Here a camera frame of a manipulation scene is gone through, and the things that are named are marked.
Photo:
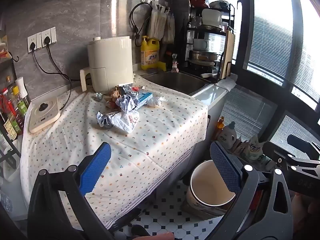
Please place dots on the red bowl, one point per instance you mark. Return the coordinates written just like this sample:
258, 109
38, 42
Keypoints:
198, 2

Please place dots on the orange bottle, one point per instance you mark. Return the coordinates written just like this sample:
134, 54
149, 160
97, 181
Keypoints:
220, 127

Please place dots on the yellow sponge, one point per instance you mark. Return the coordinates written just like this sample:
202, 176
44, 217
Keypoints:
162, 66

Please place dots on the light blue blister pack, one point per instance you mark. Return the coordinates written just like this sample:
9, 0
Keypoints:
98, 96

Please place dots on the crumpled white tissue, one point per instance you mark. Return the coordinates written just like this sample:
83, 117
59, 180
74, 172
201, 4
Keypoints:
156, 102

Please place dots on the white pot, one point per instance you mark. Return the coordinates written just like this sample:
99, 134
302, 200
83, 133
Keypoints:
211, 17

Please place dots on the person's leg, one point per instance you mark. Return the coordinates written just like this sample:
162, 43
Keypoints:
160, 236

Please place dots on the yellow-label oil bottle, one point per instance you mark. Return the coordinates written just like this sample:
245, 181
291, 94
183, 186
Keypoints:
11, 127

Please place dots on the small red wrapper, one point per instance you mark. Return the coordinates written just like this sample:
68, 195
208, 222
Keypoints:
135, 88

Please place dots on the white plastic bag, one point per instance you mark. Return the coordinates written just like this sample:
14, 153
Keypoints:
126, 121

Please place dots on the black window frame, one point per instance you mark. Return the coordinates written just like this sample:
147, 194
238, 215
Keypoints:
247, 30

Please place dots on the pink toy figure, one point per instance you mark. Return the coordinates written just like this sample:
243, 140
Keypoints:
175, 66

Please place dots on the white trash bin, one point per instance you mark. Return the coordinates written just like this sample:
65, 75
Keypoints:
207, 187

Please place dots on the steel pan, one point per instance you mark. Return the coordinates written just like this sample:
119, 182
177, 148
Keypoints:
203, 55

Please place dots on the yellow dish soap bottle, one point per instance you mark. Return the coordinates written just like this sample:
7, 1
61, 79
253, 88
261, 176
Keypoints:
149, 55

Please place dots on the white wall socket panel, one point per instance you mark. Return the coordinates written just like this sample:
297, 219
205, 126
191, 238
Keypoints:
41, 38

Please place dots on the white dish cloth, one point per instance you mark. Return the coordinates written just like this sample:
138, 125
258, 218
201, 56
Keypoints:
227, 83

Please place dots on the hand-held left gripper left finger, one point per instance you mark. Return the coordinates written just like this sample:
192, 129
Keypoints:
96, 165

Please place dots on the wooden cutting board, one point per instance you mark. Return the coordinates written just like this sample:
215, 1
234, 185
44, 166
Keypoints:
227, 52

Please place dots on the floral tablecloth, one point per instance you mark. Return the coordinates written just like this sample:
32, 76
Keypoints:
150, 142

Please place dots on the black wok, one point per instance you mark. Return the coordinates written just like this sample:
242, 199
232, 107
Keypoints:
201, 66

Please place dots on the brown paper wrapper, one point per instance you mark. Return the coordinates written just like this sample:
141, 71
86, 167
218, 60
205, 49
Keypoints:
113, 97

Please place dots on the white mug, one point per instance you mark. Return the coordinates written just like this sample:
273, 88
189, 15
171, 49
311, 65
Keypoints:
200, 44

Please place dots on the person's right hand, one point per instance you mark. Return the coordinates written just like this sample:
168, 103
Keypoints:
307, 210

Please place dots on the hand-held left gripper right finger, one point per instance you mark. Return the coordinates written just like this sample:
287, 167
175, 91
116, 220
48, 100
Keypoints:
225, 167

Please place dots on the green-label condiment bottle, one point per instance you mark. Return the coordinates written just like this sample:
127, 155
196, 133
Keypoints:
20, 103

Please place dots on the white window blind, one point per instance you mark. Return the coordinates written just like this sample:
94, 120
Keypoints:
271, 42

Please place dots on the laundry detergent refill bag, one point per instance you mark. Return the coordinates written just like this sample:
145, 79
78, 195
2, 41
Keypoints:
253, 148

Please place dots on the steel sink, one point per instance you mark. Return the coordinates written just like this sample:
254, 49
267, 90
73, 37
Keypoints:
177, 81

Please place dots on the blue silver foil wrapper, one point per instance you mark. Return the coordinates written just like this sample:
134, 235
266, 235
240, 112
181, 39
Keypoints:
103, 120

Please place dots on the black slipper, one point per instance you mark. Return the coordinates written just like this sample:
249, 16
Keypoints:
140, 230

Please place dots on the hanging clear plastic bag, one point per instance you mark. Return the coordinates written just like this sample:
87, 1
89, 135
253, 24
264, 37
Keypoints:
169, 27
157, 22

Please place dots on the white laundry detergent bottle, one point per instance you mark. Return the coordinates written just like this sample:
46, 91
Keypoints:
227, 137

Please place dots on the small printed bag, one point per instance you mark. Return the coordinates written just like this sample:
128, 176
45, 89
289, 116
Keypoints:
240, 146

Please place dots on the white air fryer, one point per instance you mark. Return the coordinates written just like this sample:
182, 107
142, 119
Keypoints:
110, 62

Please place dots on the blue white paper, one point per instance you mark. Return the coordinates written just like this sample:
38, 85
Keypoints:
128, 102

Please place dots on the white-capped condiment bottle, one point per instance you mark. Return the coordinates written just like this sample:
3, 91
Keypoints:
22, 90

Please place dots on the black dish rack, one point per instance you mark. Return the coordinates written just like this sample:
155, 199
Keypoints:
190, 35

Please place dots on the red-capped sauce bottle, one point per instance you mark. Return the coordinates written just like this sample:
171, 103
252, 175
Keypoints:
6, 105

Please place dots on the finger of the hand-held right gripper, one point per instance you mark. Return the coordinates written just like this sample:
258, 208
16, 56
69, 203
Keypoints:
300, 161
302, 143

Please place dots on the white induction cooker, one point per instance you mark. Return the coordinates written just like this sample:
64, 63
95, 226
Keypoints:
43, 115

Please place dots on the blue toothpaste box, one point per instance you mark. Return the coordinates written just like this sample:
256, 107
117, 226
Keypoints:
145, 98

